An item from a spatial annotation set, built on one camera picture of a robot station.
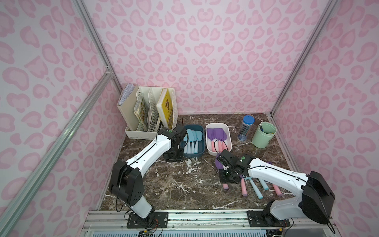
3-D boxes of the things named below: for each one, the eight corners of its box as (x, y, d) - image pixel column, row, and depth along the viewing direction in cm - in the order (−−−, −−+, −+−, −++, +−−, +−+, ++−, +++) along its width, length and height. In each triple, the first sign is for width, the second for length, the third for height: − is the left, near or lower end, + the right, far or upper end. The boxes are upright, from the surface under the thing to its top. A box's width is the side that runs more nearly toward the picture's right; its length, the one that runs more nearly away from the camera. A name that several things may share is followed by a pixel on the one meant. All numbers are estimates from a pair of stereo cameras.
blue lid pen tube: (236, 140, 106) (243, 122, 91) (238, 132, 111) (245, 114, 95) (245, 143, 105) (253, 125, 89) (247, 135, 109) (255, 116, 94)
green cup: (253, 148, 102) (261, 135, 90) (250, 135, 109) (256, 121, 97) (269, 148, 102) (279, 135, 90) (264, 135, 109) (273, 121, 97)
